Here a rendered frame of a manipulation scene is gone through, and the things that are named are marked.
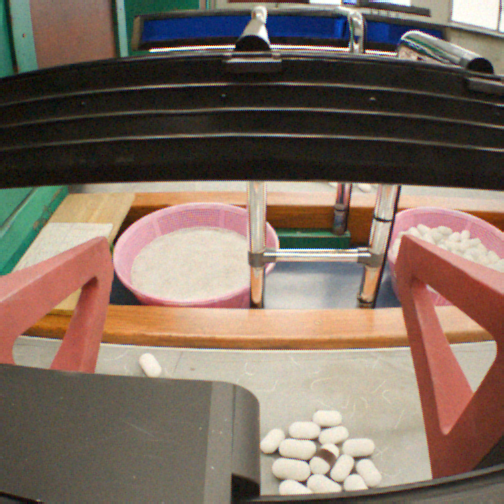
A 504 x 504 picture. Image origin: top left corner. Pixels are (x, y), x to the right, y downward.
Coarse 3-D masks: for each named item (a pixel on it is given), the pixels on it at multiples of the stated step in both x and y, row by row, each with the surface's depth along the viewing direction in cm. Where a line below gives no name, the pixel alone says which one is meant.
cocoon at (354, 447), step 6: (348, 444) 39; (354, 444) 39; (360, 444) 39; (366, 444) 38; (372, 444) 39; (348, 450) 38; (354, 450) 38; (360, 450) 38; (366, 450) 38; (372, 450) 38
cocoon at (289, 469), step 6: (276, 462) 37; (282, 462) 37; (288, 462) 37; (294, 462) 37; (300, 462) 37; (276, 468) 37; (282, 468) 37; (288, 468) 37; (294, 468) 36; (300, 468) 36; (306, 468) 37; (276, 474) 37; (282, 474) 36; (288, 474) 36; (294, 474) 36; (300, 474) 36; (306, 474) 36; (294, 480) 37; (300, 480) 36
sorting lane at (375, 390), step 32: (32, 352) 50; (128, 352) 51; (160, 352) 51; (192, 352) 52; (224, 352) 52; (256, 352) 52; (288, 352) 51; (320, 352) 51; (352, 352) 51; (384, 352) 51; (480, 352) 50; (256, 384) 48; (288, 384) 48; (320, 384) 47; (352, 384) 47; (384, 384) 47; (416, 384) 47; (288, 416) 44; (352, 416) 43; (384, 416) 43; (416, 416) 43; (384, 448) 40; (416, 448) 39; (384, 480) 37; (416, 480) 36
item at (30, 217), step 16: (32, 192) 67; (48, 192) 72; (64, 192) 79; (80, 192) 87; (16, 208) 62; (32, 208) 66; (48, 208) 72; (16, 224) 61; (32, 224) 66; (0, 240) 56; (16, 240) 61; (32, 240) 67; (0, 256) 56; (16, 256) 61; (0, 272) 56
